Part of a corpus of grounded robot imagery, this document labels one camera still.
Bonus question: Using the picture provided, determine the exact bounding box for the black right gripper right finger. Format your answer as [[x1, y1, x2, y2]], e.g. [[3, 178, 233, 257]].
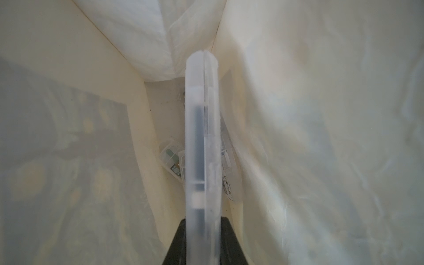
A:
[[220, 217, 248, 265]]

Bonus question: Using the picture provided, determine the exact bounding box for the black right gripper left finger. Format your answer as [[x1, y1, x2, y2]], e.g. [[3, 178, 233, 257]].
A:
[[162, 219, 187, 265]]

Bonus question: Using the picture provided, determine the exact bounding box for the clear case blue compass red label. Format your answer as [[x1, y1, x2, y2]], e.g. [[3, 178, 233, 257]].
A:
[[220, 117, 243, 203]]

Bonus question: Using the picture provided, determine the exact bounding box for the clear case green compass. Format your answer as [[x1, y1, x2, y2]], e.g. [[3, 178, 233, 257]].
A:
[[159, 138, 183, 183]]

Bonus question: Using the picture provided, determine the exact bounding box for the canvas bag starry night print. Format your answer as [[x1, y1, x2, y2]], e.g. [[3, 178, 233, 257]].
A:
[[1, 1, 424, 265]]

